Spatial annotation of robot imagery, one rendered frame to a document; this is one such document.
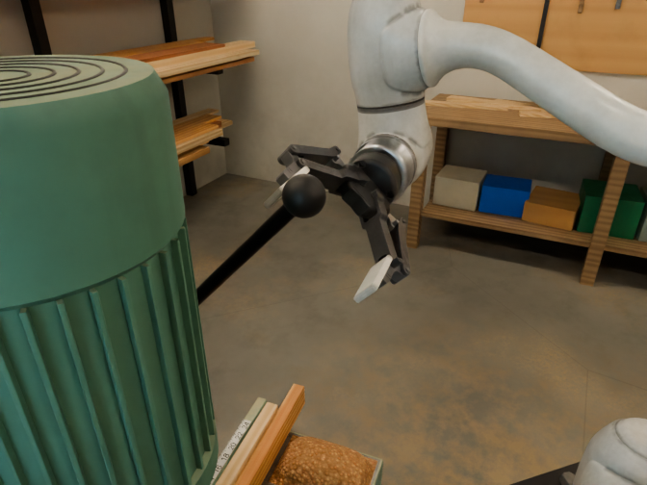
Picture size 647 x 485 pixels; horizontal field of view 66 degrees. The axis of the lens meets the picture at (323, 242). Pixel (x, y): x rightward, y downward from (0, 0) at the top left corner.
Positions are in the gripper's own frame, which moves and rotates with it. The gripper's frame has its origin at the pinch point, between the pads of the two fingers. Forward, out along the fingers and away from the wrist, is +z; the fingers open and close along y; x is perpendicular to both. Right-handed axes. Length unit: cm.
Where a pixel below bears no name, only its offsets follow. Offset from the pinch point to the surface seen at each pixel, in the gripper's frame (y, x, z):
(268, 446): -18.2, -33.1, -1.7
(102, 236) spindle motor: 10.2, 8.6, 26.5
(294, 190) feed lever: 5.7, 8.6, 10.8
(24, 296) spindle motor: 10.4, 5.7, 29.8
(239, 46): 110, -128, -281
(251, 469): -17.8, -33.5, 2.5
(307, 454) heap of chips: -22.7, -29.5, -2.9
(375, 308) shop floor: -64, -118, -169
